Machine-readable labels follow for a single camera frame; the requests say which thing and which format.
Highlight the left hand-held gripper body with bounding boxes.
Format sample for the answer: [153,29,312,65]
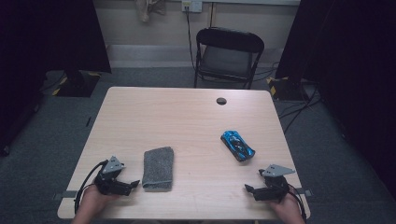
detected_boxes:
[93,155,134,197]

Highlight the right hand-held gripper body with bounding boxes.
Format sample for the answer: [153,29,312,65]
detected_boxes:
[252,163,296,203]

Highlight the grey cloth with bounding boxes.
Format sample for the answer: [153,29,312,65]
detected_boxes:
[141,146,176,192]

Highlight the blue toy car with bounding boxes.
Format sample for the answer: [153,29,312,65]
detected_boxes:
[219,130,257,163]

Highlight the person's left hand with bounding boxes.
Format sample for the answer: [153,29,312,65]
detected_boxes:
[76,183,121,219]

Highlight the person's right hand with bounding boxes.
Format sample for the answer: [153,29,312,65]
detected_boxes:
[268,192,304,223]

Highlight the grey tape strip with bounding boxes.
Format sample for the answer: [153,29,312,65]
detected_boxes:
[295,187,314,198]
[52,189,78,202]

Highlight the black stand base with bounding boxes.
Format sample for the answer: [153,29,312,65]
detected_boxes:
[51,70,102,98]
[266,76,308,102]

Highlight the black folding chair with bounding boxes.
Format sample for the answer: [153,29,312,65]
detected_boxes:
[193,26,266,91]

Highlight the black curtain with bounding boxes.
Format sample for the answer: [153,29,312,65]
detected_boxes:
[0,0,113,157]
[275,0,396,200]

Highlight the beige hanging cloth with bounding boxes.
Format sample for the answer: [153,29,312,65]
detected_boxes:
[134,0,167,23]

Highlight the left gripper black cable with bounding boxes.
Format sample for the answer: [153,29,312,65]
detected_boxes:
[73,160,109,216]

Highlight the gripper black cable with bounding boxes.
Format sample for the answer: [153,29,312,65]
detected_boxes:
[73,160,109,216]
[287,183,308,224]

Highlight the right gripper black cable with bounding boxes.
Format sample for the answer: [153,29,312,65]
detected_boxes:
[287,183,308,224]

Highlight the black floor cables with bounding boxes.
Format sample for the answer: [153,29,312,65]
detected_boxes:
[277,83,322,135]

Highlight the black power cable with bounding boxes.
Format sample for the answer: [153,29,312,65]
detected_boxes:
[185,6,197,71]

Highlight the white wall outlet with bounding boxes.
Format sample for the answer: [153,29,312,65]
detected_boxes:
[181,0,204,14]

